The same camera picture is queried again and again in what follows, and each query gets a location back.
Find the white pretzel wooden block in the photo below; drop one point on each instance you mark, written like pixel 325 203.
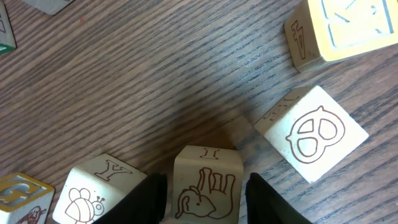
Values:
pixel 311 131

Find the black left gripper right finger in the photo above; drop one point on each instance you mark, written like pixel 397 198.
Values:
pixel 266 206

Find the yellow letter wooden block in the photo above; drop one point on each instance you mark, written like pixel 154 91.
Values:
pixel 24 199

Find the yellow top wooden block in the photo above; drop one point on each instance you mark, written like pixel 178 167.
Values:
pixel 323 32

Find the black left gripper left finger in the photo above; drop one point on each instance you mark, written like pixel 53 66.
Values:
pixel 145 204

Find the plain white wooden block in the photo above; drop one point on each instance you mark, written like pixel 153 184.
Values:
pixel 50 7

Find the green red wooden block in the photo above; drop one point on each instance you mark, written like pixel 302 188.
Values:
pixel 7 39

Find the red edged bee block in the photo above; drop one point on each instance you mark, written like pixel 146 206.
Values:
pixel 206 185

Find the white block near arm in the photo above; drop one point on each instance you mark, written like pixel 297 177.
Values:
pixel 93 188

